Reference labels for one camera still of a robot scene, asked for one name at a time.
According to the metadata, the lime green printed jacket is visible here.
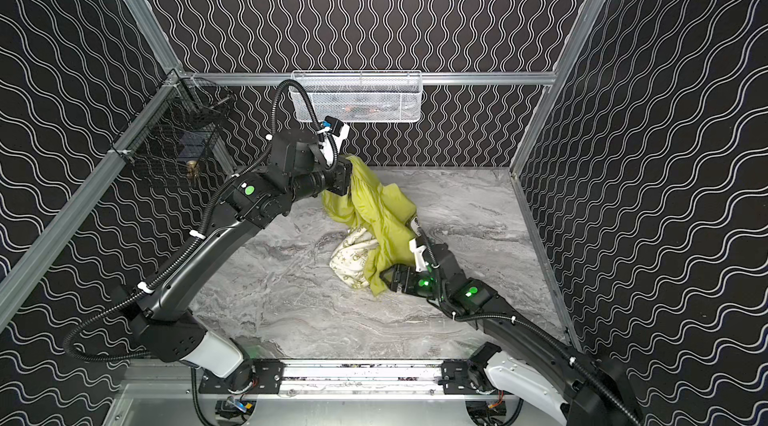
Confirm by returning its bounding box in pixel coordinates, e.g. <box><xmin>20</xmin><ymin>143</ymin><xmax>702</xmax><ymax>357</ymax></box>
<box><xmin>322</xmin><ymin>156</ymin><xmax>417</xmax><ymax>296</ymax></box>

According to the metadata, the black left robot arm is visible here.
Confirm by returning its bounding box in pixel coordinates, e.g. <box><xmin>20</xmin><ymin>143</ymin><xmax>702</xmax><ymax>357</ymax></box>
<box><xmin>63</xmin><ymin>122</ymin><xmax>351</xmax><ymax>390</ymax></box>

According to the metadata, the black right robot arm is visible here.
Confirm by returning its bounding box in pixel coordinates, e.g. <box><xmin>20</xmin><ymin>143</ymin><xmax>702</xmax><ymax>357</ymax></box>
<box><xmin>379</xmin><ymin>244</ymin><xmax>643</xmax><ymax>425</ymax></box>

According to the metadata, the small brass bell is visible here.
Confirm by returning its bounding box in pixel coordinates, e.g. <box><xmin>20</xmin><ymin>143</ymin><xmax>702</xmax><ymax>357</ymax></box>
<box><xmin>186</xmin><ymin>160</ymin><xmax>200</xmax><ymax>181</ymax></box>

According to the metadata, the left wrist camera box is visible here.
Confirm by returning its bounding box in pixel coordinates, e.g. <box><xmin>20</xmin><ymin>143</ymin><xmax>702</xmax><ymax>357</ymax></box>
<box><xmin>320</xmin><ymin>116</ymin><xmax>350</xmax><ymax>168</ymax></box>

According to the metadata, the white wire mesh basket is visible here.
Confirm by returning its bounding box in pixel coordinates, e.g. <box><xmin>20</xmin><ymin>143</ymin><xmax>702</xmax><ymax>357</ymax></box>
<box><xmin>291</xmin><ymin>70</ymin><xmax>424</xmax><ymax>123</ymax></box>

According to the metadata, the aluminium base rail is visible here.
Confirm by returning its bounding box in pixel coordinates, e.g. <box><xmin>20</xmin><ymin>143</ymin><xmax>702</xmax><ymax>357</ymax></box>
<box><xmin>192</xmin><ymin>359</ymin><xmax>522</xmax><ymax>399</ymax></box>

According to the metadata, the black wire basket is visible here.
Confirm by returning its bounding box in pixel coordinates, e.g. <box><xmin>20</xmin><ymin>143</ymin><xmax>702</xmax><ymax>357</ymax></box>
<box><xmin>122</xmin><ymin>77</ymin><xmax>235</xmax><ymax>189</ymax></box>

